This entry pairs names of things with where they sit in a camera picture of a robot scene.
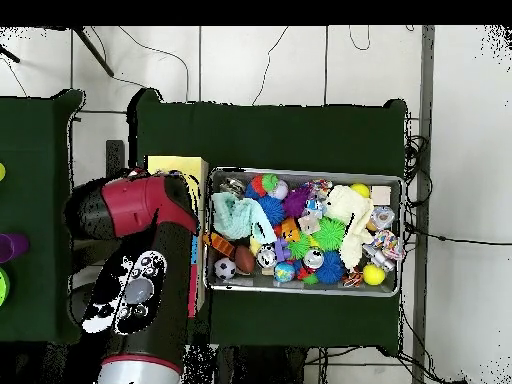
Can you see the silver mesh bin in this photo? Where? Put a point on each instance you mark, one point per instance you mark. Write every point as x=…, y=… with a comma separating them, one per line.
x=264, y=283

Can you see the blue globe ball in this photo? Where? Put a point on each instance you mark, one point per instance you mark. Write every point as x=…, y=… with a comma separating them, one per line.
x=284, y=272

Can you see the brown toy football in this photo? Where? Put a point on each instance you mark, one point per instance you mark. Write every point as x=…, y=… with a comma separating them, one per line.
x=244, y=260

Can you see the long orange toy block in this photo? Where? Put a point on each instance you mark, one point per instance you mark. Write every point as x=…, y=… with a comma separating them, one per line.
x=220, y=244

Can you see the lime green plastic cup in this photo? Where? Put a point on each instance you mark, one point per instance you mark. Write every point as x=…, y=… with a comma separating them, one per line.
x=3, y=286

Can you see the cream yellow cloth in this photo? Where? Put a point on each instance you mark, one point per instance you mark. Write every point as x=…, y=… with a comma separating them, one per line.
x=352, y=208

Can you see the yellow ball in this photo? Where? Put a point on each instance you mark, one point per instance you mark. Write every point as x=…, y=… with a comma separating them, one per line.
x=361, y=190
x=374, y=275

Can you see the wooden box with three holes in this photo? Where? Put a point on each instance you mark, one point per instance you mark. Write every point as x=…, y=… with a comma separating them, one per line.
x=180, y=164

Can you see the lime green ball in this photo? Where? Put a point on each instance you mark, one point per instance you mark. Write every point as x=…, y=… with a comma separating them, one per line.
x=1, y=172

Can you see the black tripod leg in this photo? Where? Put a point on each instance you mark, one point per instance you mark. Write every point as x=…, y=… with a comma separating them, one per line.
x=10, y=55
x=94, y=51

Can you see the mint green cloth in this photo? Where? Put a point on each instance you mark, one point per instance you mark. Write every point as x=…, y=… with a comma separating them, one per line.
x=236, y=218

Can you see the purple spiky rubber ball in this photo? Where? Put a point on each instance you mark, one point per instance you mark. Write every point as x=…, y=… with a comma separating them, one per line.
x=296, y=202

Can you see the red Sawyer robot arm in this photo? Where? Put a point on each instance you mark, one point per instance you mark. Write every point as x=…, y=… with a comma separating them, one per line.
x=168, y=280

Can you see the black and white soccer ball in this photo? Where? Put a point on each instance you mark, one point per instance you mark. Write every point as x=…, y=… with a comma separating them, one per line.
x=225, y=268

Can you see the blue spiky rubber ball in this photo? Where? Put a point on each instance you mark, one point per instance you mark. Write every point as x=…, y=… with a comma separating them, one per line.
x=330, y=268

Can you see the dark green tablecloth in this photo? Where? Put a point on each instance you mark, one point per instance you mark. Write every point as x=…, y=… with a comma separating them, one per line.
x=280, y=136
x=36, y=200

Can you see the purple plastic cup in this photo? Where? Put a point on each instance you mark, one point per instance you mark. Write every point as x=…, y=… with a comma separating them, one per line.
x=20, y=244
x=4, y=248

